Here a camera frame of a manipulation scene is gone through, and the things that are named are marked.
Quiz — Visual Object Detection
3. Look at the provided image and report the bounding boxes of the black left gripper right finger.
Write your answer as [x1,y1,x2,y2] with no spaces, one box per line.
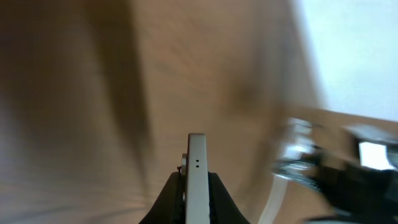
[208,172,249,224]

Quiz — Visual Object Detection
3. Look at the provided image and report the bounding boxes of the white power strip cord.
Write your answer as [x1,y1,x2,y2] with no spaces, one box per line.
[257,175,289,224]

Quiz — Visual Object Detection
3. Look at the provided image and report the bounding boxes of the white power strip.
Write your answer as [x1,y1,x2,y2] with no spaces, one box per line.
[272,118,319,190]

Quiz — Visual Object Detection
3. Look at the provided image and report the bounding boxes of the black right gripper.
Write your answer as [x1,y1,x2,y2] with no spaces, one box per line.
[298,124,398,224]

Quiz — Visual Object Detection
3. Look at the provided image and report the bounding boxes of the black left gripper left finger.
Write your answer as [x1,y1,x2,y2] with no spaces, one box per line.
[139,172,185,224]

